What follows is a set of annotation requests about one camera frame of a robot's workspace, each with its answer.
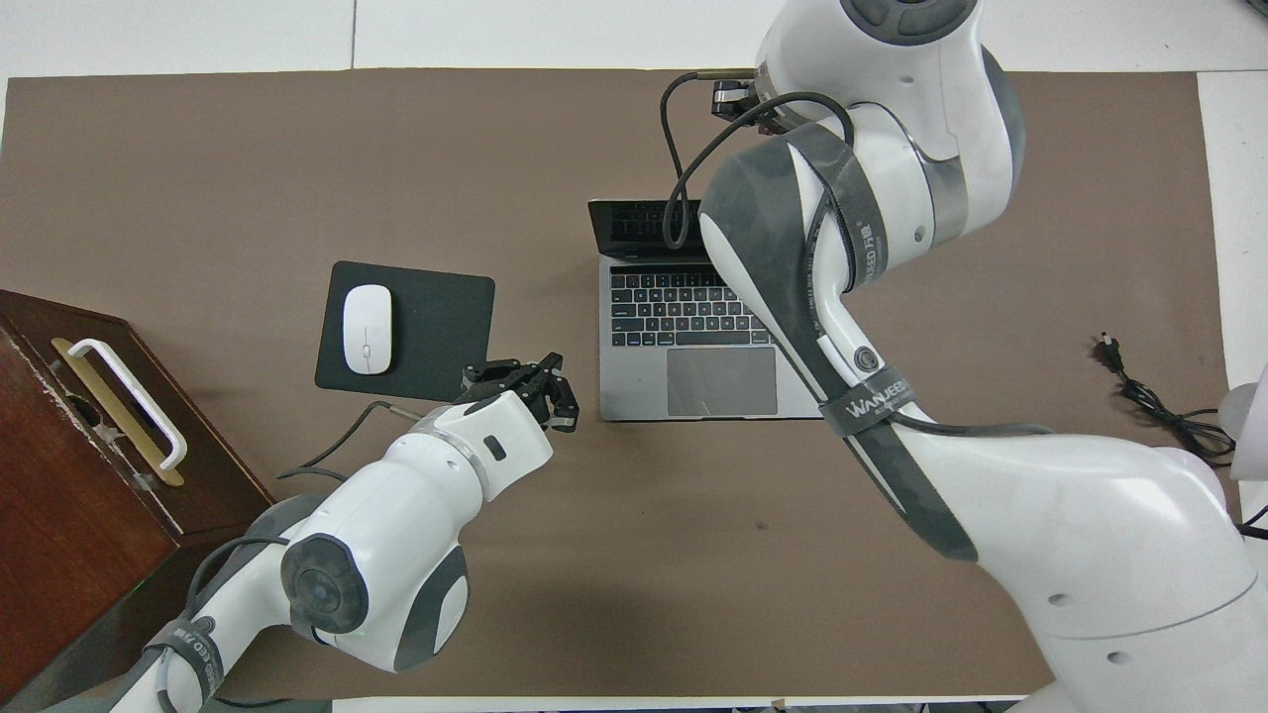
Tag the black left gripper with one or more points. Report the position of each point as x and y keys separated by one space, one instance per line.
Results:
x=530 y=391

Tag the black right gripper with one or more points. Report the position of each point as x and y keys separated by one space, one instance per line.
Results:
x=731 y=101

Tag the silver grey laptop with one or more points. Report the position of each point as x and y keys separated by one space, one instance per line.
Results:
x=684 y=376

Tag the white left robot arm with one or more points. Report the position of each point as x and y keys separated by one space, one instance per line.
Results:
x=396 y=535

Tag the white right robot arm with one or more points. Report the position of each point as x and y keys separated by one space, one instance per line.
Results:
x=1040 y=515

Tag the black mouse pad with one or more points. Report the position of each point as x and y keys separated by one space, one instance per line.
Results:
x=436 y=337

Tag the white computer mouse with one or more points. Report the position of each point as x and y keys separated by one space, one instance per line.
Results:
x=368 y=329

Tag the brown table mat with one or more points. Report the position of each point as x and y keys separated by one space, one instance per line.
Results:
x=297 y=178

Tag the dark brown wooden box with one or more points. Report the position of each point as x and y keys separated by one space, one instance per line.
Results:
x=79 y=525

